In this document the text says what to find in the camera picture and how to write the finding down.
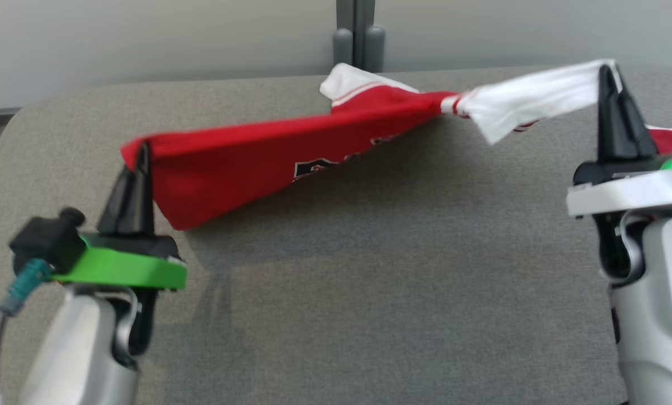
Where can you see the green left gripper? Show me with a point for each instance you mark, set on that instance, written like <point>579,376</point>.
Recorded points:
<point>127,270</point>

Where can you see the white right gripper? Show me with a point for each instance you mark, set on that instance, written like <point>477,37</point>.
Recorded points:
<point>628,191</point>

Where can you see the red Bulls 23 shorts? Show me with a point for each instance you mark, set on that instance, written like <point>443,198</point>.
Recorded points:
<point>664,142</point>

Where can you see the red white-trimmed jersey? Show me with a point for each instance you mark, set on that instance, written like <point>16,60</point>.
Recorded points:
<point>229,169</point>

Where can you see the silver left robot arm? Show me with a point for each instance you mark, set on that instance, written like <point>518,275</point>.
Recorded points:
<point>77,349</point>

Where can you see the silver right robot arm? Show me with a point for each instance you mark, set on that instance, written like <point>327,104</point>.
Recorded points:
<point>662,309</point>

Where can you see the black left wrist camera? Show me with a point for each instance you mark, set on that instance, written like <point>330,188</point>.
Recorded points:
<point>46,239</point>

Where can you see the grey cylindrical post cap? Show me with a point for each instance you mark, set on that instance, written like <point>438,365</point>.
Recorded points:
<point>374,49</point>
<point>342,50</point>

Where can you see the grey partition post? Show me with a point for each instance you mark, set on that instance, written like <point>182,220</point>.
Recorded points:
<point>356,22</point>

